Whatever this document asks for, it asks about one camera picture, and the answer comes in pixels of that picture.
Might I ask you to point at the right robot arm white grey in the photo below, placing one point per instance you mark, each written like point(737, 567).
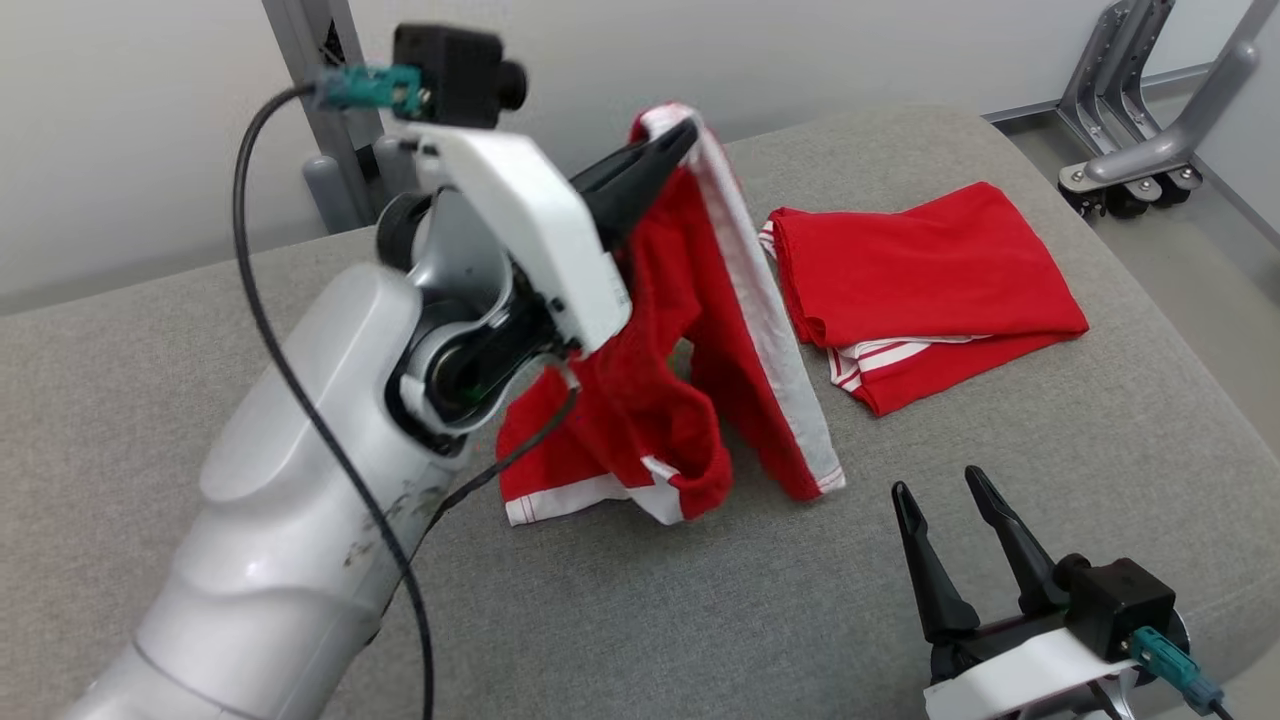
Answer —
point(1105, 706)

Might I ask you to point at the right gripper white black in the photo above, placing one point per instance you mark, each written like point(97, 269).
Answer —
point(1010, 680)

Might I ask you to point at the right camera teal connector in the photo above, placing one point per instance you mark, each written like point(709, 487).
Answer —
point(1175, 670)

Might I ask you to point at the camera teal connector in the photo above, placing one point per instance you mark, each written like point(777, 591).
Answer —
point(375, 88)
point(1175, 670)

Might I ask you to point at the red shorts with white trim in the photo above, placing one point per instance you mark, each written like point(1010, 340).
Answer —
point(650, 380)

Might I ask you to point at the grey cylindrical post foot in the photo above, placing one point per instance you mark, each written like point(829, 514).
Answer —
point(327, 195)
point(396, 170)

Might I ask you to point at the red white striped shirt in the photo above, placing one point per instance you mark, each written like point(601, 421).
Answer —
point(920, 260)

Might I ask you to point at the grey metal slotted post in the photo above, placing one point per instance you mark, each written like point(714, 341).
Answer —
point(310, 60)

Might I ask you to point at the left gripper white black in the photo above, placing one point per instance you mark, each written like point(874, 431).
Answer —
point(540, 220)

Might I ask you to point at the left camera teal connector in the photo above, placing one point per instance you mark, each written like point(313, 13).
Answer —
point(375, 88)

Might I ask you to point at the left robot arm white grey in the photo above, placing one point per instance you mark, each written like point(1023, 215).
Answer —
point(290, 500)

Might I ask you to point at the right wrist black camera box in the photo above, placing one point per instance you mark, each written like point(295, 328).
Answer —
point(1125, 600)

